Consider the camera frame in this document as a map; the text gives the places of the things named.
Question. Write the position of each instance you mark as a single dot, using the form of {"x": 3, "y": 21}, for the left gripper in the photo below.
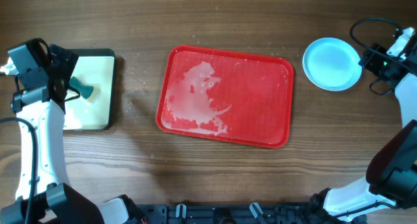
{"x": 68, "y": 66}

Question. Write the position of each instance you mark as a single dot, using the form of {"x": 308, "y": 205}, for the green yellow sponge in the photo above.
{"x": 87, "y": 92}

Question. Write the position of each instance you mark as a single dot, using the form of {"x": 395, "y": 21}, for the light blue plate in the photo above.
{"x": 332, "y": 64}

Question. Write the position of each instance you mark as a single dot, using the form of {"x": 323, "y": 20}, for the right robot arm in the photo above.
{"x": 390, "y": 180}

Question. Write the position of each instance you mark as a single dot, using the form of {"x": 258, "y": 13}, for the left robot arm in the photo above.
{"x": 44, "y": 181}

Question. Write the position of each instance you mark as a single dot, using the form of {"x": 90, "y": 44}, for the dark green water tray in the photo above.
{"x": 94, "y": 67}

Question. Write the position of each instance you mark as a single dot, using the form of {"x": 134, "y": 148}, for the red plastic tray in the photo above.
{"x": 227, "y": 96}

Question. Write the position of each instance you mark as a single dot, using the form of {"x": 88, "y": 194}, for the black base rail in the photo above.
{"x": 281, "y": 213}

